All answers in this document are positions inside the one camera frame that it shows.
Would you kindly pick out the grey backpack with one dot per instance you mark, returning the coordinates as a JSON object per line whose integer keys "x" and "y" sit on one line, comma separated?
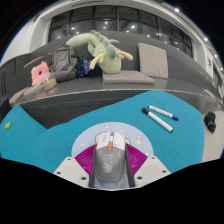
{"x": 64, "y": 63}

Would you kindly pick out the ceiling lights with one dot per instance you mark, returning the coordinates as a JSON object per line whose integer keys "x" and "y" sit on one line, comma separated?
{"x": 176, "y": 10}

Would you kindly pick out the green dragon plush toy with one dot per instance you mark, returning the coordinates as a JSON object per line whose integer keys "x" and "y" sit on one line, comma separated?
{"x": 108, "y": 60}

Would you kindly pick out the tan round pouch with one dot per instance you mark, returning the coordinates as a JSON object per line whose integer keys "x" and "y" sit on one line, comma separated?
{"x": 50, "y": 84}

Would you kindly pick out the white marker with blue cap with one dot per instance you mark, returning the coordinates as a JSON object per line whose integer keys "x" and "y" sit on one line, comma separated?
{"x": 163, "y": 112}

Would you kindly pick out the small black object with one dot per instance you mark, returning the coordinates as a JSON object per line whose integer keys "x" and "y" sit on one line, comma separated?
{"x": 210, "y": 122}

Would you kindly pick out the dark glass window row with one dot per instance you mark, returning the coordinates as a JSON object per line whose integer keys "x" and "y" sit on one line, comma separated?
{"x": 83, "y": 25}

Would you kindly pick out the grey and white computer mouse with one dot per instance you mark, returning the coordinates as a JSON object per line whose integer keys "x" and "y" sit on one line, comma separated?
{"x": 109, "y": 163}

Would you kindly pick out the grey upholstered bench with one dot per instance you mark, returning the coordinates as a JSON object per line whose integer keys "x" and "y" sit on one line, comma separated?
{"x": 180, "y": 66}

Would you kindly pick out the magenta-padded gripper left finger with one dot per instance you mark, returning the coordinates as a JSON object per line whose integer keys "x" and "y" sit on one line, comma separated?
{"x": 71, "y": 170}

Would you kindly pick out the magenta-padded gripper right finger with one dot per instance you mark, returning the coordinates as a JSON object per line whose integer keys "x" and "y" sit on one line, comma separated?
{"x": 150, "y": 170}

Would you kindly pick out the flat grey seat cushion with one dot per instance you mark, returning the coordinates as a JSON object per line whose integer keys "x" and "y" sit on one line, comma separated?
{"x": 128, "y": 77}

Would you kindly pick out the navy blue patterned bag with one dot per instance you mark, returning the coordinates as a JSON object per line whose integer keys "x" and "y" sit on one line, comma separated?
{"x": 82, "y": 67}

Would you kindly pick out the upright grey square cushion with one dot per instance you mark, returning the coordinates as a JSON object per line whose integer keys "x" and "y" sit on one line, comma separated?
{"x": 153, "y": 60}

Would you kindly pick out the white marker with black cap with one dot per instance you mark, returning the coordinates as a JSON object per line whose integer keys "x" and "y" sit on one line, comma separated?
{"x": 158, "y": 120}

